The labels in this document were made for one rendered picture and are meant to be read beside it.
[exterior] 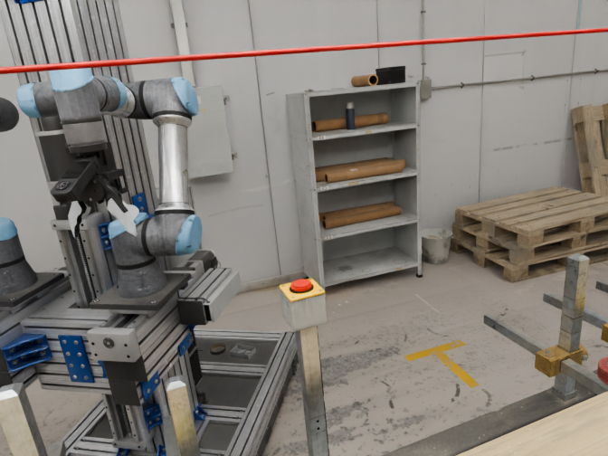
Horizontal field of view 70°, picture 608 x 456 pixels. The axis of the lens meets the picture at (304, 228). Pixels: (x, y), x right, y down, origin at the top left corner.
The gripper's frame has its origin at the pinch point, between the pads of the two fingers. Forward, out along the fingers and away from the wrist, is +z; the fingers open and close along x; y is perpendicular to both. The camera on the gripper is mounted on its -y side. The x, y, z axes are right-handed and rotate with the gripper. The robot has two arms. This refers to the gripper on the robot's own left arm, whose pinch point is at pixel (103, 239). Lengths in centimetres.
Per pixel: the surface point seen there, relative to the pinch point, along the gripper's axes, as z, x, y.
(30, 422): 21.1, -2.7, -30.3
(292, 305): 10.9, -42.9, -7.7
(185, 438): 33.2, -22.5, -18.8
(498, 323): 47, -91, 51
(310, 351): 23, -45, -4
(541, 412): 62, -98, 29
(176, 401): 24.8, -22.5, -18.8
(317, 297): 10.5, -47.0, -5.0
